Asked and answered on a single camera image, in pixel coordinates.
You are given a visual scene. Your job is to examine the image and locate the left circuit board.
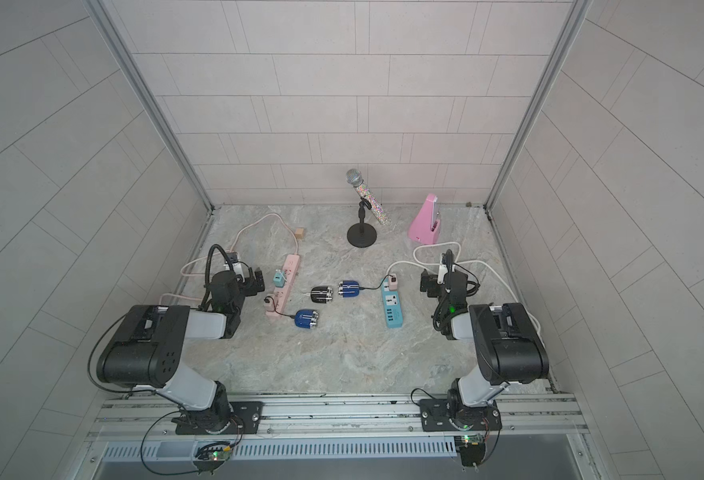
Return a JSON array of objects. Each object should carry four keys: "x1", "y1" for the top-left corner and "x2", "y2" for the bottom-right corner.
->
[{"x1": 193, "y1": 441, "x2": 233, "y2": 472}]

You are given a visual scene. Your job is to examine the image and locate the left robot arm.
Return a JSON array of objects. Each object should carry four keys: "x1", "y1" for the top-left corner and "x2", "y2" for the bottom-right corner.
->
[{"x1": 88, "y1": 244, "x2": 265, "y2": 435}]

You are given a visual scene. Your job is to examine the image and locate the pink power strip cord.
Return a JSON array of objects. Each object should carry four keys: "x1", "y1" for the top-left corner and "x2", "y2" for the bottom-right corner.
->
[{"x1": 158, "y1": 212, "x2": 301, "y2": 304}]

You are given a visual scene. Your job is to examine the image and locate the beige USB charger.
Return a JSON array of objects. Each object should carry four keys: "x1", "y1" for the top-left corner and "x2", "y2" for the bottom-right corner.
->
[{"x1": 264, "y1": 296, "x2": 277, "y2": 312}]

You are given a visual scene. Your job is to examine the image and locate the blue shaver near teal strip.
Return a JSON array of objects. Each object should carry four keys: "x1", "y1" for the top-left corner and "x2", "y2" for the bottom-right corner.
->
[{"x1": 338, "y1": 280, "x2": 361, "y2": 298}]

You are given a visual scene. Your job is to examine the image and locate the aluminium mounting rail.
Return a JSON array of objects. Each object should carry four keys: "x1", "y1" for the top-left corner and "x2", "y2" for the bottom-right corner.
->
[{"x1": 86, "y1": 393, "x2": 589, "y2": 441}]

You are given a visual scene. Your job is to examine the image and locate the glitter microphone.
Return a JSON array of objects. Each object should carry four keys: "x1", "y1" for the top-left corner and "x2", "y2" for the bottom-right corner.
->
[{"x1": 346, "y1": 169, "x2": 390, "y2": 225}]

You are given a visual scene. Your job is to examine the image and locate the black charging cable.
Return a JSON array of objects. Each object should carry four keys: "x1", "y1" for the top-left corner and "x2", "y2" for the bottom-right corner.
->
[{"x1": 267, "y1": 298, "x2": 298, "y2": 320}]

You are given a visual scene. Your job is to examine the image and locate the teal power strip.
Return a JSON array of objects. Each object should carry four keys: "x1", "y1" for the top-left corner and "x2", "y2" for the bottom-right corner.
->
[{"x1": 381, "y1": 286, "x2": 404, "y2": 328}]

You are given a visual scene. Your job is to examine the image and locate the pink metronome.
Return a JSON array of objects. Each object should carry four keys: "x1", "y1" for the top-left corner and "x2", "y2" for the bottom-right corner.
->
[{"x1": 408, "y1": 194, "x2": 441, "y2": 245}]

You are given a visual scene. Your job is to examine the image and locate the black electric shaver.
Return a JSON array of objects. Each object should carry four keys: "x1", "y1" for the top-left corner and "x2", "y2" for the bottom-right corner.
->
[{"x1": 309, "y1": 285, "x2": 334, "y2": 304}]

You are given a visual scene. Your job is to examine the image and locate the white power strip cord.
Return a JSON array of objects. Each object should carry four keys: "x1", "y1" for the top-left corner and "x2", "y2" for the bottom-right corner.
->
[{"x1": 383, "y1": 241, "x2": 543, "y2": 337}]

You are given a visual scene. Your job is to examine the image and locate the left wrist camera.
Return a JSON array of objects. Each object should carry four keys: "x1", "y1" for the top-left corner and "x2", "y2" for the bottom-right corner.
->
[{"x1": 225, "y1": 251, "x2": 250, "y2": 279}]

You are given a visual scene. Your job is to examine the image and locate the teal USB charger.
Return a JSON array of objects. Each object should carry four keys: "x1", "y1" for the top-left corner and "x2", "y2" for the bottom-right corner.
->
[{"x1": 273, "y1": 270, "x2": 287, "y2": 288}]

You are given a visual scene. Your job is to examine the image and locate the pink power strip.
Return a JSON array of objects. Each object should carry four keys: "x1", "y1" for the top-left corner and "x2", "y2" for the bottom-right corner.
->
[{"x1": 266, "y1": 254, "x2": 301, "y2": 318}]

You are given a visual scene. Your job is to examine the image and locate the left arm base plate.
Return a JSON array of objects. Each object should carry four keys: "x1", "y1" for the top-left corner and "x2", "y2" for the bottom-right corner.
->
[{"x1": 172, "y1": 401, "x2": 264, "y2": 435}]

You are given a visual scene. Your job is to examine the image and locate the black microphone stand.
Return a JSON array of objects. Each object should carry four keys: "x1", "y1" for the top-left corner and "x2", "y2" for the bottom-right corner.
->
[{"x1": 347, "y1": 198, "x2": 377, "y2": 249}]

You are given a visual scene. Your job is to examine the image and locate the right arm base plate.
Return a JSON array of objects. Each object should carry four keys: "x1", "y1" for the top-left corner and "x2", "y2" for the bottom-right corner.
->
[{"x1": 417, "y1": 398, "x2": 503, "y2": 432}]

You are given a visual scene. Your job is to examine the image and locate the white vented cable duct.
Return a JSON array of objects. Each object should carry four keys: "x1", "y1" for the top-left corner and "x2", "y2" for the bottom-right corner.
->
[{"x1": 102, "y1": 437, "x2": 458, "y2": 466}]

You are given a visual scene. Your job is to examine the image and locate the right circuit board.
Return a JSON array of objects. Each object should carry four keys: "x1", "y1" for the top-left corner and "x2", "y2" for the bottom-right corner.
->
[{"x1": 454, "y1": 435, "x2": 487, "y2": 468}]

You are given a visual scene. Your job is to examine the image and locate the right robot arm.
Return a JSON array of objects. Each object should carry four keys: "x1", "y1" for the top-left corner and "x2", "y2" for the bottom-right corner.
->
[{"x1": 418, "y1": 271, "x2": 549, "y2": 434}]

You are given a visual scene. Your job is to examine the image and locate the circuit board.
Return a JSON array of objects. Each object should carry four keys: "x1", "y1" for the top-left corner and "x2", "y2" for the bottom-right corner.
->
[
  {"x1": 193, "y1": 441, "x2": 233, "y2": 472},
  {"x1": 454, "y1": 435, "x2": 487, "y2": 468}
]

